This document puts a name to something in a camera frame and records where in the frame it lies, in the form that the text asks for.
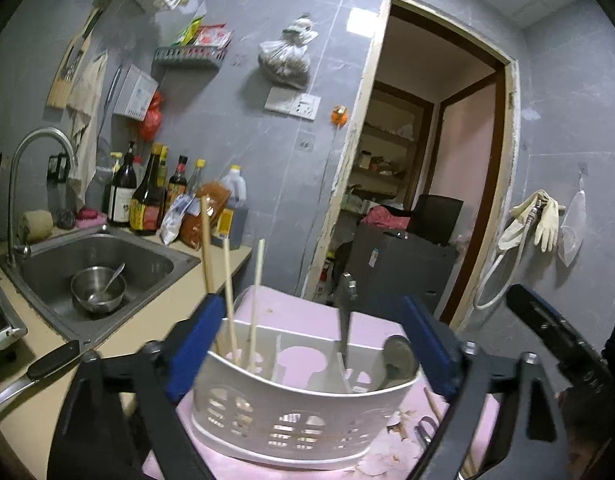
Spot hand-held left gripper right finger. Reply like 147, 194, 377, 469
401, 294, 558, 480

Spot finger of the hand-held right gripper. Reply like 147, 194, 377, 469
505, 284, 595, 361

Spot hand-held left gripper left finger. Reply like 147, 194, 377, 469
46, 294, 227, 480

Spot large metal spoon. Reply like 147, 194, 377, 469
380, 335, 421, 392

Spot dark metal utensil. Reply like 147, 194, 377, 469
336, 272, 359, 361

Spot white plastic utensil holder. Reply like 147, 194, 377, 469
190, 285, 423, 471

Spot person's right hand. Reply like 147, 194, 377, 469
557, 385, 615, 480

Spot cream rubber gloves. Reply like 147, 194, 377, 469
497, 190, 567, 253

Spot white mesh bag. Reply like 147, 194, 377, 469
557, 177, 587, 267

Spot steel sink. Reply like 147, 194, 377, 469
0, 225, 202, 346

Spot pink table cloth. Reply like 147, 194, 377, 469
140, 285, 503, 480

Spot metal spoon in bowl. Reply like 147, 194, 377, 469
88, 262, 126, 306

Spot steel bowl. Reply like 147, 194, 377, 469
70, 266, 127, 315

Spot black monitor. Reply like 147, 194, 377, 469
406, 194, 464, 247

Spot white blue snack bag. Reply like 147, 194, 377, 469
159, 194, 198, 246

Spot grey box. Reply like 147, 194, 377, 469
212, 205, 249, 250

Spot pink crumpled cloth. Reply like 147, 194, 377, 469
361, 205, 412, 231

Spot large soy sauce bottle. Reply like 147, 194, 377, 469
129, 143, 166, 237

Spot white oil jug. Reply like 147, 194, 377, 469
218, 165, 247, 208

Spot red cap sauce bottle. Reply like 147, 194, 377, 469
166, 155, 189, 206

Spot dark wine bottle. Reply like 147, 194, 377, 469
106, 141, 138, 226

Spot yellow cap clear bottle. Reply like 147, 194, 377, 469
188, 159, 207, 196

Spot yellow label sauce bottle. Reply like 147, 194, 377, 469
155, 146, 169, 201

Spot wooden storage shelf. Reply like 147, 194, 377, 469
337, 80, 435, 211

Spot beige sponge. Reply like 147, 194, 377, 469
22, 209, 54, 242

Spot red plastic bag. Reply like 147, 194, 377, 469
139, 91, 164, 142

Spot steel faucet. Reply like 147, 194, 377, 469
6, 127, 78, 267

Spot beige hanging towel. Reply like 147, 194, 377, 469
65, 52, 108, 206

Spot white cardboard box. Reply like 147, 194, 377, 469
112, 64, 159, 121

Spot hanging clear plastic bag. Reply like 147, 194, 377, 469
258, 12, 319, 86

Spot wooden cutting board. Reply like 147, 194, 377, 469
45, 7, 106, 111

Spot red seasoning packet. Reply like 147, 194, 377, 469
192, 24, 233, 50

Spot yellow green seasoning packet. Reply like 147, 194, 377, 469
172, 12, 206, 47

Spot white hose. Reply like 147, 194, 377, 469
473, 200, 543, 311

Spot black handle kitchen knife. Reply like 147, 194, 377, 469
0, 340, 82, 413

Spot wooden door frame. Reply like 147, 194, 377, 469
300, 0, 521, 331

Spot white wall socket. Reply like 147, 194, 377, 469
264, 86, 321, 121

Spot grey wall shelf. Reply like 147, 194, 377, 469
152, 45, 227, 68

